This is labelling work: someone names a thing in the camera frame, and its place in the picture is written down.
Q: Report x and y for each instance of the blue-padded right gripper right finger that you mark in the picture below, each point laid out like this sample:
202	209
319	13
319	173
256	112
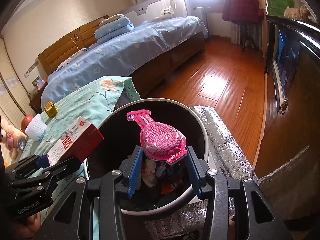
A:
197	169

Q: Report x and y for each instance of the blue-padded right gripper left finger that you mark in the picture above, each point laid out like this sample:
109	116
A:
131	169

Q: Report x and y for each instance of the pink jelly pouch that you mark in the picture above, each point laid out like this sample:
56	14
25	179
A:
160	142

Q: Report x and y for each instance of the red white carton box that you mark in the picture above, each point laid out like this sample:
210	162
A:
79	140

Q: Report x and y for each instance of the person's left hand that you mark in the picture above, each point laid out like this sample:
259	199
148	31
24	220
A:
28	228

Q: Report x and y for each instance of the cream teddy bear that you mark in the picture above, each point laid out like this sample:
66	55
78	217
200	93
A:
13	138

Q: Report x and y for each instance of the silver foil mat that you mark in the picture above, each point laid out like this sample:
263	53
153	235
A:
228	158

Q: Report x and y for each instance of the white foam fruit net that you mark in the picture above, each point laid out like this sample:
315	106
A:
36	128

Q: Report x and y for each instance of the red yellow apple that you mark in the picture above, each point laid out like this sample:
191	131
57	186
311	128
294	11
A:
25	122

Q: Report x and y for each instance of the floral teal bed sheet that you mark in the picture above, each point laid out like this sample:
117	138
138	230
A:
94	102

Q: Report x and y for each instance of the yellow crumpled wrapper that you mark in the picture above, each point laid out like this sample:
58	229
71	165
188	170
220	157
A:
51	109

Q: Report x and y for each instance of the dark wooden nightstand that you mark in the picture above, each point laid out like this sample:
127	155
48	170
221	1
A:
35	102

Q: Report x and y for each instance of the framed photo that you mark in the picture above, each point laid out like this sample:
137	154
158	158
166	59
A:
38	83

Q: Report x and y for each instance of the blue quilted bed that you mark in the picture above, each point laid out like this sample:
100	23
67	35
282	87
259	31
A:
121	55

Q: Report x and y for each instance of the wooden headboard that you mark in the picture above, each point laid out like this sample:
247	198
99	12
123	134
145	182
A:
69	44

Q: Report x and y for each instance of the blue folded pillows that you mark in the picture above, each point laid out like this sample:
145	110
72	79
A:
112	27

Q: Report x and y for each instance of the black television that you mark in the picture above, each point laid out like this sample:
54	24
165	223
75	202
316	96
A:
287	40

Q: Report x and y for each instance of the red hanging jacket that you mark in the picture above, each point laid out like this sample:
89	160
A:
242	11

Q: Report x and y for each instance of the green stacked boxes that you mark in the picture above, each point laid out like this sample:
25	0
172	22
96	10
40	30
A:
278	7

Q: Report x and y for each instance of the brown plush toy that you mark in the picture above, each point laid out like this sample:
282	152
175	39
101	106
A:
301	14

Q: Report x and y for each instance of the grey bed guard rail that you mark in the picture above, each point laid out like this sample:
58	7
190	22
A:
150	10

